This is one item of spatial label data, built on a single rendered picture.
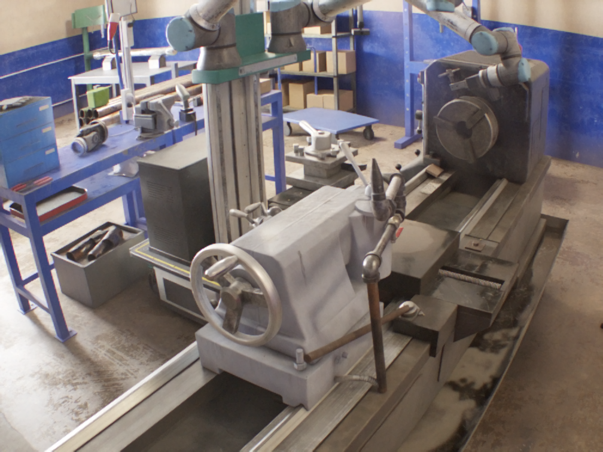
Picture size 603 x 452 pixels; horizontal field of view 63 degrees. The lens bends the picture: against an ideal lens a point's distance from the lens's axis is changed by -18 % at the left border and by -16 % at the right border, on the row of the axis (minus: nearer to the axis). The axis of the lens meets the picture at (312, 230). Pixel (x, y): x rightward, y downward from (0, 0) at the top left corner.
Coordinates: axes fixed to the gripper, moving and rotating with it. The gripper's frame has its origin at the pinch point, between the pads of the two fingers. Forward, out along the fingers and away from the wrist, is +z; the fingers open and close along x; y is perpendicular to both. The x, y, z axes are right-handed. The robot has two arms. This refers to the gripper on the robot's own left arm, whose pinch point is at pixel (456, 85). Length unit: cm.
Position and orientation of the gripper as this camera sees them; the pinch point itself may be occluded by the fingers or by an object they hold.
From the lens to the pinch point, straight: 228.9
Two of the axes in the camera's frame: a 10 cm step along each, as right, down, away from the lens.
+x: -6.4, 3.9, -6.6
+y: -3.4, -9.2, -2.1
